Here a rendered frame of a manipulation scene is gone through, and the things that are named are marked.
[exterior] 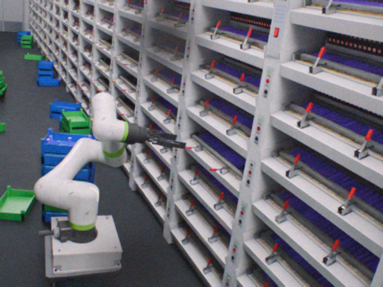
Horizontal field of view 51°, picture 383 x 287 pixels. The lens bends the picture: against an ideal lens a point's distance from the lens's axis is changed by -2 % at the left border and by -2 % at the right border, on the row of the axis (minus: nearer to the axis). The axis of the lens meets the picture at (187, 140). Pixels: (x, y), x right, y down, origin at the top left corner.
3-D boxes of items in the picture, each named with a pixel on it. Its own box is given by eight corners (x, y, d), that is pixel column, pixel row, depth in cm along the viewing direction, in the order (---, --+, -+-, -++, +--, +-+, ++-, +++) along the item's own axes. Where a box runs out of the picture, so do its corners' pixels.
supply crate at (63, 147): (40, 152, 237) (40, 139, 234) (48, 140, 256) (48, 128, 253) (91, 156, 240) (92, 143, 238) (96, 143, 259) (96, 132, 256)
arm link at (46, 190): (29, 206, 177) (78, 152, 224) (63, 215, 175) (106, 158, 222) (27, 182, 171) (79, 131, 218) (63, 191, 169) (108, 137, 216)
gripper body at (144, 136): (130, 138, 182) (149, 141, 187) (136, 145, 175) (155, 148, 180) (135, 122, 180) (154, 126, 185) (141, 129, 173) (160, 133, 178)
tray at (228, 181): (240, 200, 178) (239, 182, 173) (182, 147, 228) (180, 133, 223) (277, 184, 184) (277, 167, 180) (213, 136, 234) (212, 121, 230)
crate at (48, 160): (40, 164, 240) (40, 152, 237) (48, 151, 258) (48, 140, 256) (91, 168, 243) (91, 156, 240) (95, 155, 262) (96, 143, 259)
